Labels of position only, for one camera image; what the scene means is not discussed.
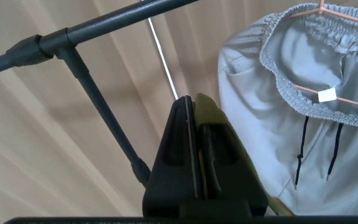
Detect green garment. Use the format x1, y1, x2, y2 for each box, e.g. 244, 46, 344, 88
194, 92, 295, 217

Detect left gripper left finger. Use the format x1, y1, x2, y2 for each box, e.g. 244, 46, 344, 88
142, 95, 203, 218

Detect pink clothes hanger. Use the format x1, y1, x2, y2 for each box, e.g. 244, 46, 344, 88
289, 0, 358, 110

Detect black clothes rack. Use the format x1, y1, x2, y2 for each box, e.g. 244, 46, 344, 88
0, 0, 200, 187

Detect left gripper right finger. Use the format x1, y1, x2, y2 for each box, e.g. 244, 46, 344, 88
197, 123, 269, 217

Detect pale grey shorts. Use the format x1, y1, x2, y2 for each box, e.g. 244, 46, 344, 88
218, 2, 358, 216

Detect beige curtain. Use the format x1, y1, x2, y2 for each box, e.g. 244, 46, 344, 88
0, 0, 358, 218

